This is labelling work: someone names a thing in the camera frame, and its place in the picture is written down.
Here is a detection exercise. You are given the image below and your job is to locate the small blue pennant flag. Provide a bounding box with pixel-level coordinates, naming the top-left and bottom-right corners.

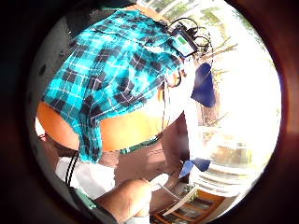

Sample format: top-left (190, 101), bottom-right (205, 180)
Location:
top-left (178, 157), bottom-right (212, 179)

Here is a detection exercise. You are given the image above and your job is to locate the blue plaid shirt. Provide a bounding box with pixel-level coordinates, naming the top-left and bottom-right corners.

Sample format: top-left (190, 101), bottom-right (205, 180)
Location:
top-left (41, 8), bottom-right (189, 164)

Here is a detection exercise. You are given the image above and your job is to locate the large blue pennant flag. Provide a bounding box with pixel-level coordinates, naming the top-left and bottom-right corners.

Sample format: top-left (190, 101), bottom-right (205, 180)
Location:
top-left (190, 63), bottom-right (217, 108)

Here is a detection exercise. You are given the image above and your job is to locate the black device with green label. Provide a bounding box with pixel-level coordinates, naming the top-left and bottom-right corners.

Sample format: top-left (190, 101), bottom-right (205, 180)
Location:
top-left (170, 25), bottom-right (200, 59)

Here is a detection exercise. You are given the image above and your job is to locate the white cable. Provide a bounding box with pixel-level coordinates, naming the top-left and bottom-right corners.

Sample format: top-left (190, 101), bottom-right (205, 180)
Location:
top-left (149, 173), bottom-right (200, 217)

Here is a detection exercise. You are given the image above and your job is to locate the wooden frame furniture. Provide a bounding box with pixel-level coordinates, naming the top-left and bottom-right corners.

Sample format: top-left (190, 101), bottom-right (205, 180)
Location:
top-left (150, 188), bottom-right (226, 224)

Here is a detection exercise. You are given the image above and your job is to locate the black cable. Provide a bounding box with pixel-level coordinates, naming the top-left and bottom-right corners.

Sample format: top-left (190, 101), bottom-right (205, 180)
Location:
top-left (169, 17), bottom-right (213, 50)

